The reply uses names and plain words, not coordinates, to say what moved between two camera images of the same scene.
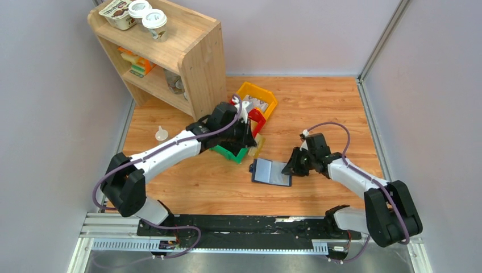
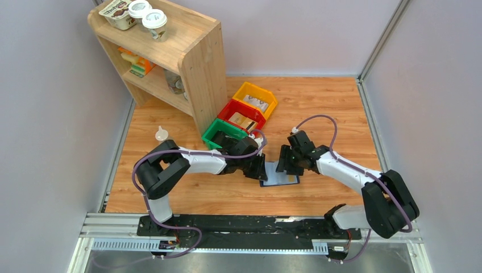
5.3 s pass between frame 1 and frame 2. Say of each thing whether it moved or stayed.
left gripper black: moved
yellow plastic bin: stayed
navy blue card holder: moved
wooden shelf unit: stayed
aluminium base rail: stayed
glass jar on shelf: stayed
